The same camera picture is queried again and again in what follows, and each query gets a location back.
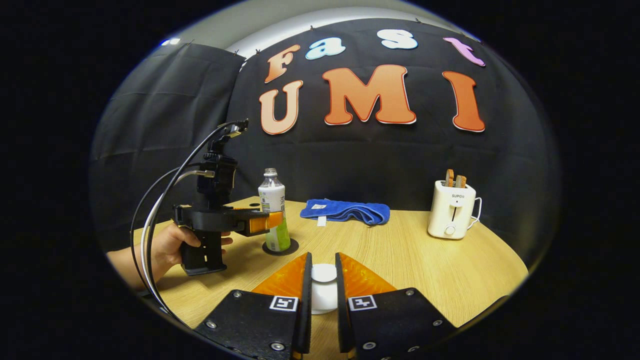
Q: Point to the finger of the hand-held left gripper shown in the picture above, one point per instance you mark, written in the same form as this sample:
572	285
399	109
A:
262	221

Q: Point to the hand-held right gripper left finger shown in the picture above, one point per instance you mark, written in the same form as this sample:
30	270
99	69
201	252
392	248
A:
304	310

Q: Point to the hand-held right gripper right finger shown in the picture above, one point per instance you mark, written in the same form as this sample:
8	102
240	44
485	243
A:
342	310

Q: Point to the white green water bottle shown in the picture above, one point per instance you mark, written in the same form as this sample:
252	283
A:
274	210

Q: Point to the white teacup lid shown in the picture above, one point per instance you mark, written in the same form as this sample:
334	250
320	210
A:
324	282

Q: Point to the black round coaster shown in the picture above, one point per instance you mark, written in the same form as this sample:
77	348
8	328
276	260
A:
294	247

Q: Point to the blue towel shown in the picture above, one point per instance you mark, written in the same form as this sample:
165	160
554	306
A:
345	211

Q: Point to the black backdrop cloth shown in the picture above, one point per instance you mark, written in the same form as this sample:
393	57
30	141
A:
375	160

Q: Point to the white toaster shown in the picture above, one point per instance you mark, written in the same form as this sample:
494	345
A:
450	215

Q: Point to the ceiling light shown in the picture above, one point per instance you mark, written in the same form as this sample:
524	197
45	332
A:
170	42

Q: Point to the bread slice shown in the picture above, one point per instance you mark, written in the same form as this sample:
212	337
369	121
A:
450	177
460	181

